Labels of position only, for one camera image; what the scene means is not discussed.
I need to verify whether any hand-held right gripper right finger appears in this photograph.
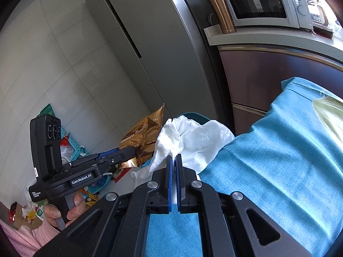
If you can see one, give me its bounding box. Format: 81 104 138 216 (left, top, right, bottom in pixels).
174 153 313 257

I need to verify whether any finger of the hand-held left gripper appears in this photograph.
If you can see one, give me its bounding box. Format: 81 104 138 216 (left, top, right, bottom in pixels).
98 147 136 166

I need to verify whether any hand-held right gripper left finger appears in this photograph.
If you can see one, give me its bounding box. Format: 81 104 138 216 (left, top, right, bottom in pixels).
33 155 174 257

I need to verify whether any gold snack bag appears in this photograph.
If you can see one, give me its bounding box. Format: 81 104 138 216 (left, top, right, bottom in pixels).
119 103 164 170

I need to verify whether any white tissue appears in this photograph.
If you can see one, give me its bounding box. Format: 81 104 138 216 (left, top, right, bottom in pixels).
131 115 235 205

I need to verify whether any blue plastic trash bin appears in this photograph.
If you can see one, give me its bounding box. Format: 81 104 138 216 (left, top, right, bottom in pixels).
174 112 212 126

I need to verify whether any person's left hand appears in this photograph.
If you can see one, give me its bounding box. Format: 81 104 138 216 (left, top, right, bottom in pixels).
44 193 86 229

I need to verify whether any clear crumpled plastic bag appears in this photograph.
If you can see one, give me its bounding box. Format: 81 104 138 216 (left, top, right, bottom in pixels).
60 139 72 164

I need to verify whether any teal plastic basket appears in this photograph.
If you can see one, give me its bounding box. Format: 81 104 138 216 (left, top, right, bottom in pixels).
59 128 111 194

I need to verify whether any green cardboard box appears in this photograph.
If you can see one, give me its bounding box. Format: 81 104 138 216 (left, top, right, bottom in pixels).
40 103 55 118

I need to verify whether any orange printed packet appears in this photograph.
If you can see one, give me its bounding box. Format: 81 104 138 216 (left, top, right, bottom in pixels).
80 190 99 211

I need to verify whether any brown cardboard box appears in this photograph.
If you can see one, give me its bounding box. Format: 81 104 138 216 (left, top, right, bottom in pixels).
9 202 35 229

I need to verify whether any blue floral tablecloth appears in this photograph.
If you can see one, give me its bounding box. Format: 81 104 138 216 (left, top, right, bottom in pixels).
146 77 343 257

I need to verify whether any grey refrigerator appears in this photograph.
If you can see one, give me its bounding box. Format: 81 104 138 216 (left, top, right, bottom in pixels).
84 0 233 137

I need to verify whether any purple kitchen counter cabinet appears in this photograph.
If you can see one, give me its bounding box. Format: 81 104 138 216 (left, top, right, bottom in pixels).
203 25 343 136

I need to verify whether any copper thermos flask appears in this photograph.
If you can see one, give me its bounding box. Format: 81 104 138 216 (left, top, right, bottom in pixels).
205 0 236 34

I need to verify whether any white microwave oven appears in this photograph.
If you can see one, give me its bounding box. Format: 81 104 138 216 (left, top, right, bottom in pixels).
217 0 314 30

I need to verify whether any dark red tray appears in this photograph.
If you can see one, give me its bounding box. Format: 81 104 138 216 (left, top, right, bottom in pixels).
312 24 334 39

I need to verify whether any glass kettle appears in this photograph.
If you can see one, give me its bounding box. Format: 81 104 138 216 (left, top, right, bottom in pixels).
305 0 330 27

